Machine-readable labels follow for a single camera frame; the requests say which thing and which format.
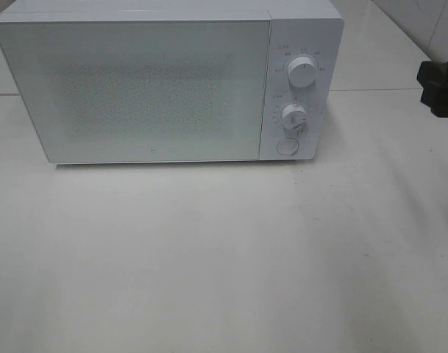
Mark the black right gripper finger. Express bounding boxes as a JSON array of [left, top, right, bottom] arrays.
[[416, 61, 448, 88], [420, 87, 448, 118]]

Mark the white timer knob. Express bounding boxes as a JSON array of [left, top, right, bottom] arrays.
[[281, 104, 307, 131]]

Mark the round door release button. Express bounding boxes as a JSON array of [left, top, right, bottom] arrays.
[[277, 138, 299, 156]]

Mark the white microwave door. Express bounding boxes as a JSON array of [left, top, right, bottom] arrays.
[[0, 21, 270, 164]]

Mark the white upper power knob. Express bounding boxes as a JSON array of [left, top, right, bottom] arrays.
[[286, 53, 318, 88]]

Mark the white microwave oven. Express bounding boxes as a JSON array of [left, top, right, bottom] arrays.
[[0, 1, 344, 163]]

